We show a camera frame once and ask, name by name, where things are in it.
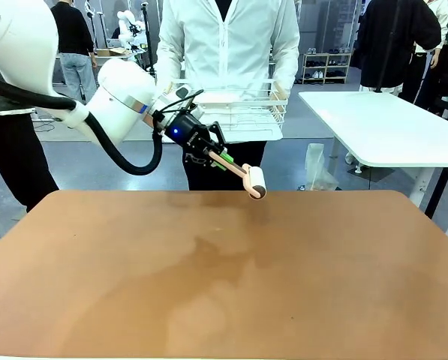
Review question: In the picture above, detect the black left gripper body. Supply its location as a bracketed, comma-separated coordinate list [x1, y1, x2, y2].
[161, 111, 214, 155]

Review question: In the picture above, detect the white drip tray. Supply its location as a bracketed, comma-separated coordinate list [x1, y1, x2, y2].
[220, 125, 285, 144]

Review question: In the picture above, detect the white wire dish rack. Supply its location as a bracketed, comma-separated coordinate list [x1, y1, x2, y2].
[170, 77, 289, 144]

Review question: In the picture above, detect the white plastic cutlery holder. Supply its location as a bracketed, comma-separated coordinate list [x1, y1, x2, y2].
[194, 89, 274, 104]

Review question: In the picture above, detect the pink handle lint roller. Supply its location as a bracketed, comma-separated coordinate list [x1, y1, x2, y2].
[207, 148, 268, 200]

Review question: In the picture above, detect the person's left forearm white sleeve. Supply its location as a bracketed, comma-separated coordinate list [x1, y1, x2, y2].
[271, 35, 302, 86]

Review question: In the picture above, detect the person's right forearm white sleeve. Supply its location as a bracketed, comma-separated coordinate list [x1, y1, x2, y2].
[155, 31, 188, 90]

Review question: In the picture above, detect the person's left hand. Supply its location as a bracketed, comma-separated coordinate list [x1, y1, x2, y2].
[268, 79, 289, 114]

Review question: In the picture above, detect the person torso white zip jacket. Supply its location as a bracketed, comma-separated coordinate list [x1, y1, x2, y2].
[155, 0, 302, 191]

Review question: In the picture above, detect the clear plastic bag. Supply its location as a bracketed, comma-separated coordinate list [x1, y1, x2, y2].
[304, 142, 339, 191]

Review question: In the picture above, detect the black tripod stand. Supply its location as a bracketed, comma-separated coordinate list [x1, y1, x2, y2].
[140, 1, 158, 78]

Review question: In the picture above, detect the brown cardboard box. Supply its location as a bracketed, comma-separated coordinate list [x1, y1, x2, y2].
[95, 47, 130, 58]

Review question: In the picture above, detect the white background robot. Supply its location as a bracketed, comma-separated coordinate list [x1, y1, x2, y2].
[116, 10, 146, 50]

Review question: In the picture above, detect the wooden shoe rack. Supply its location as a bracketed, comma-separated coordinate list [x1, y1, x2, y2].
[302, 52, 353, 85]

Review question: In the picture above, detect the bystander in black sweater jeans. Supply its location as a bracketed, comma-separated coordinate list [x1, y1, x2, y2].
[50, 0, 99, 105]

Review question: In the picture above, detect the white side table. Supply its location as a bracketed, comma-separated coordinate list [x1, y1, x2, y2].
[297, 91, 448, 233]

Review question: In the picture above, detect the bystander in dark green jacket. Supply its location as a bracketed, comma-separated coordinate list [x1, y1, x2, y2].
[0, 55, 60, 213]

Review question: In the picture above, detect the bystander in long black coat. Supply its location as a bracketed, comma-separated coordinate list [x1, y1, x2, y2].
[353, 0, 443, 95]

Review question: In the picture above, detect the bystander in white top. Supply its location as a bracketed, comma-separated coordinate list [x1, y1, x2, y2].
[401, 0, 448, 104]

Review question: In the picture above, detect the thin black camera cable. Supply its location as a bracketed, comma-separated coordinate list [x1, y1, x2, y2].
[151, 88, 205, 127]

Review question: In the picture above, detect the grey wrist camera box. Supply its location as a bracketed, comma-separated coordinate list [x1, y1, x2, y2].
[157, 85, 206, 119]

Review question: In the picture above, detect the thick black arm hose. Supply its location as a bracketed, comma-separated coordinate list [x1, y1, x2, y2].
[0, 74, 164, 177]

